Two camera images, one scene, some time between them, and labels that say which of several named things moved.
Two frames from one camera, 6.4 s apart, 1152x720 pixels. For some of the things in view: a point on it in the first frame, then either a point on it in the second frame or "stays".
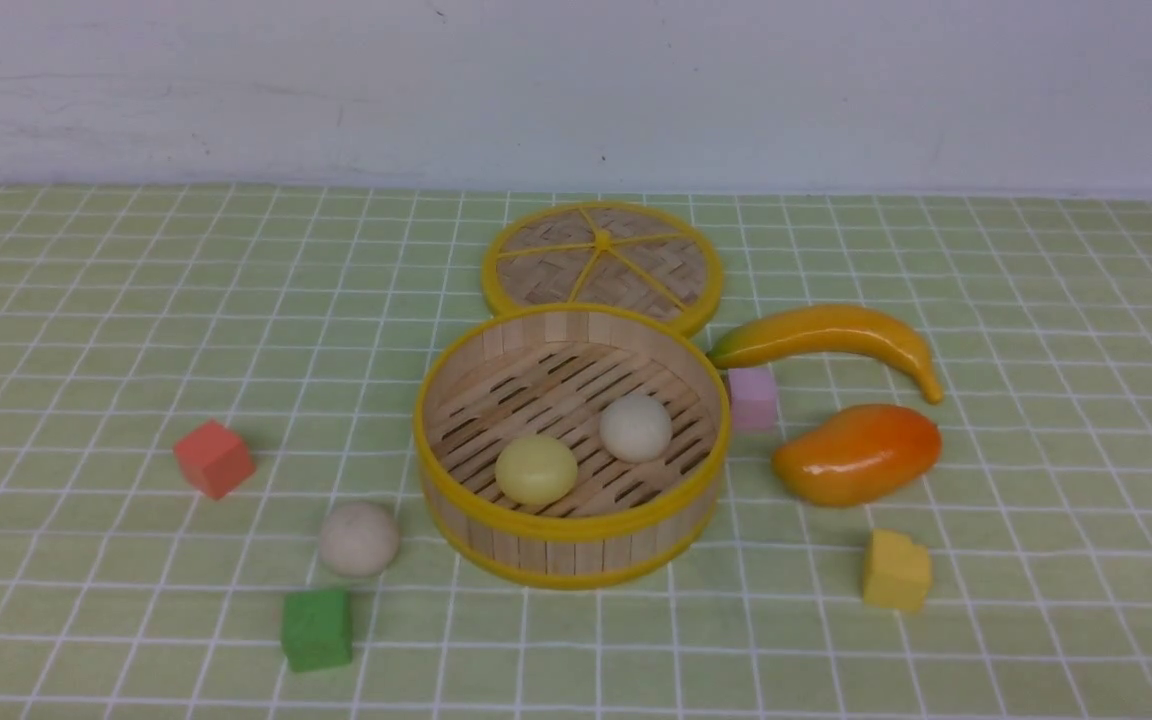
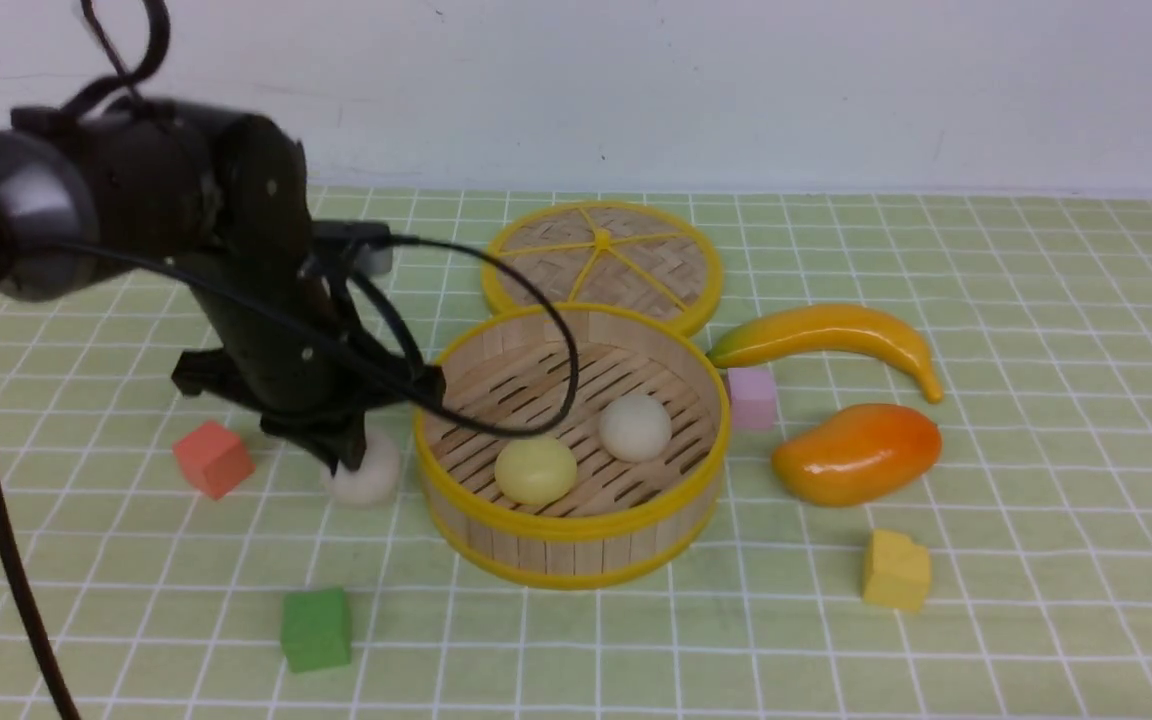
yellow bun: (536, 470) stays
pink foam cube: (754, 394) stays
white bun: (359, 539) to (370, 484)
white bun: (635, 428) stays
